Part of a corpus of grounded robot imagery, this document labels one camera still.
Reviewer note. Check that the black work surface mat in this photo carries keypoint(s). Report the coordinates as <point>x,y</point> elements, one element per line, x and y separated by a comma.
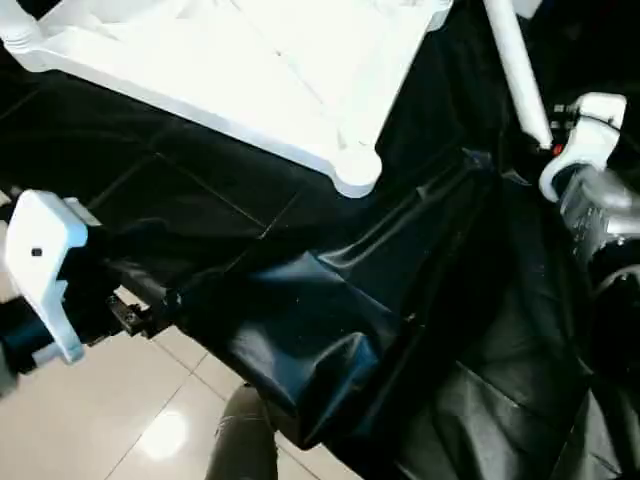
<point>350,320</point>

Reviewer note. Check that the grey robot lower body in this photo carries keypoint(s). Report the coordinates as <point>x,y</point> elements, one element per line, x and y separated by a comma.
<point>245,440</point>

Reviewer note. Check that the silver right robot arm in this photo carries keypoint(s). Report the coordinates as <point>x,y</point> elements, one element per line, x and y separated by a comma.
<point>605,220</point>

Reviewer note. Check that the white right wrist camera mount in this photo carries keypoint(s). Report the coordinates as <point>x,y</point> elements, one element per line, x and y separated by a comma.
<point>590,130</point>

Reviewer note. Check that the white plastic table top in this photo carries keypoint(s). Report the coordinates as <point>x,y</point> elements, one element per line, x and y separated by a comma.
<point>250,70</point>

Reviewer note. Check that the white plastic table leg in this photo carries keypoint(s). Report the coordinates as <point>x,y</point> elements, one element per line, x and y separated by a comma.
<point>520,70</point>

